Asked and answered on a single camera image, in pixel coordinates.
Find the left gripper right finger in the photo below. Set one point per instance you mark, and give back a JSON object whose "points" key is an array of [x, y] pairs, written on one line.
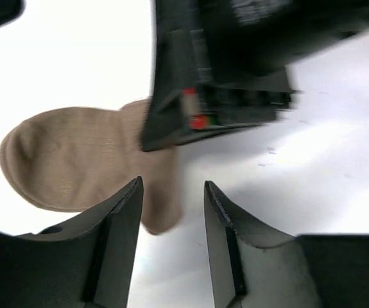
{"points": [[255, 265]]}

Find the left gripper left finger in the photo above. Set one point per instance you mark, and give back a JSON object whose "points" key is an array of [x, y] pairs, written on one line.
{"points": [[85, 261]]}

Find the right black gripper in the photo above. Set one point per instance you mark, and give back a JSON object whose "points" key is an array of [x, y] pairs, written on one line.
{"points": [[241, 50]]}

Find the tan sock with maroon stripes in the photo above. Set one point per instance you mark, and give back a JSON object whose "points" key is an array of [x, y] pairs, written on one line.
{"points": [[70, 159]]}

